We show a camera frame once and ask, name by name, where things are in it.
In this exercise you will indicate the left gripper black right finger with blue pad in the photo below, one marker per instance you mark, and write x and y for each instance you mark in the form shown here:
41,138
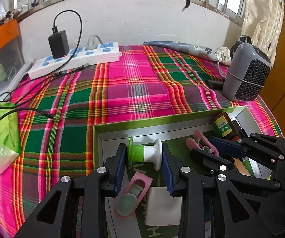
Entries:
231,214

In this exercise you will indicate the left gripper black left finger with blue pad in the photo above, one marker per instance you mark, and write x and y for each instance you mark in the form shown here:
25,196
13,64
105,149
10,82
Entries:
56,214

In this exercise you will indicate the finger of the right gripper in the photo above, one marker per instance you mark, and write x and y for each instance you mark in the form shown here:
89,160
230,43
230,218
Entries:
209,164

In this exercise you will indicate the blue rectangular case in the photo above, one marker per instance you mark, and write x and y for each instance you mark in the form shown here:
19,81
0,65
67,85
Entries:
229,148

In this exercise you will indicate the brown bottle red cap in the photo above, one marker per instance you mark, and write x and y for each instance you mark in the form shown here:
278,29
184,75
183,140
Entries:
223,127

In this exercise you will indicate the white usb charger cube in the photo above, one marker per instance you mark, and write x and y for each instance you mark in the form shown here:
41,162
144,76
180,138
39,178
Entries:
162,209

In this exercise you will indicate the pink clip with grey pad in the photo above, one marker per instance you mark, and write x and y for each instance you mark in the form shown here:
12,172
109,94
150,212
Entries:
132,195

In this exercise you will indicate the green and white spool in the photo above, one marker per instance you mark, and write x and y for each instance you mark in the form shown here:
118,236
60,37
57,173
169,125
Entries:
145,154

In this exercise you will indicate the green tissue pack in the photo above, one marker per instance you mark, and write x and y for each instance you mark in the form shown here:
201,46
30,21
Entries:
10,147

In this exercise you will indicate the plaid pink green tablecloth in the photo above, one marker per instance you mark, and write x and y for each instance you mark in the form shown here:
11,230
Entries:
57,117

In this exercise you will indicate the grey portable heater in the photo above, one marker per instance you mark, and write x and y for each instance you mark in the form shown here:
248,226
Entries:
248,72

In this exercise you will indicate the folded grey floral umbrella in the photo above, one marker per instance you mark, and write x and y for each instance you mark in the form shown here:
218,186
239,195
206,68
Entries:
221,54

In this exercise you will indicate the white power strip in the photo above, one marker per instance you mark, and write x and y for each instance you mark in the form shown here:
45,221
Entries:
104,53

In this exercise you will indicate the cream patterned curtain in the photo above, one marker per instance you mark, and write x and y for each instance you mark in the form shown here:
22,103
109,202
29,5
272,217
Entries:
263,21

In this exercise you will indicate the orange lidded storage bin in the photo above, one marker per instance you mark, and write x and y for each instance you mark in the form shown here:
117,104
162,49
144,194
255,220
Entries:
11,59

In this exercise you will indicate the black power adapter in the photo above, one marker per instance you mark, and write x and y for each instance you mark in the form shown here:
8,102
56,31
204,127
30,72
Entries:
58,43

